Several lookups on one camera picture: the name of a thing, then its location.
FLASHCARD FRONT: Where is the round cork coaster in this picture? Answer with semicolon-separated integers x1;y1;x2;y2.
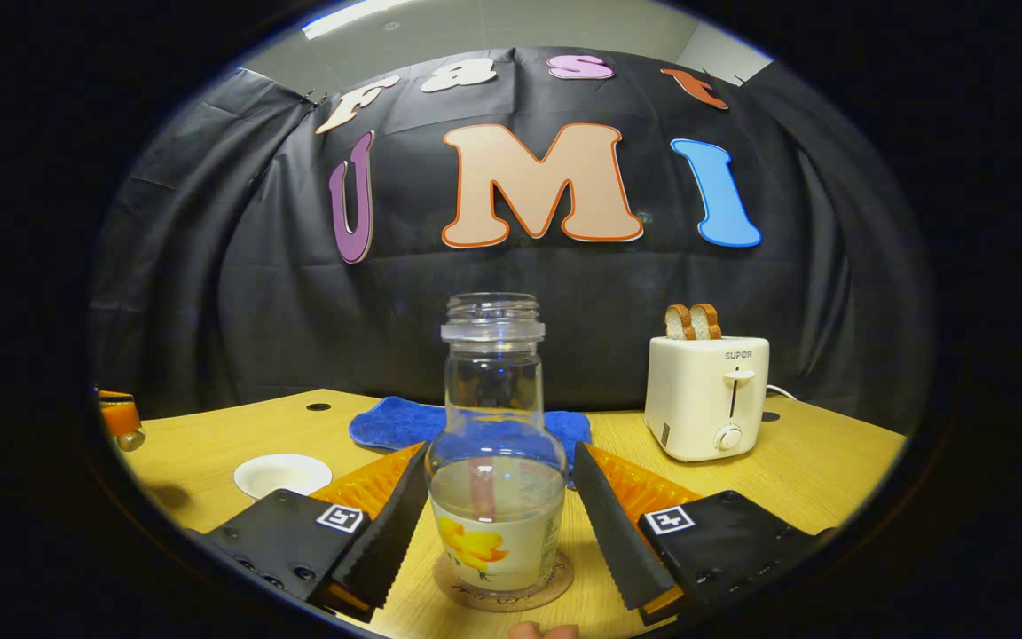
432;548;575;613

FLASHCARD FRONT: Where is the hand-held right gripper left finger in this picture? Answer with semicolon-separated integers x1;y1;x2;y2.
207;442;432;624

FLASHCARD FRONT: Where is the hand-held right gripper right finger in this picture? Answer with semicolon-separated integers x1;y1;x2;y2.
571;442;840;627

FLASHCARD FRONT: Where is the black backdrop cloth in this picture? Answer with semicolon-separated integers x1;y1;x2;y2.
90;44;936;436

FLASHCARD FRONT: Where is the blue towel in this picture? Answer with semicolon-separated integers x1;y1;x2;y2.
349;396;593;489

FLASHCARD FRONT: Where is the beige ceramic teacup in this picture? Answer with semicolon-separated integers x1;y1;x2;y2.
233;454;334;501

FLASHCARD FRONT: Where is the white toaster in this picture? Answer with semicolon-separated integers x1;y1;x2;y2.
643;335;771;463

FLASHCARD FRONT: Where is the clear glass water bottle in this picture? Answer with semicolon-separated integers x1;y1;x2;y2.
425;293;569;596

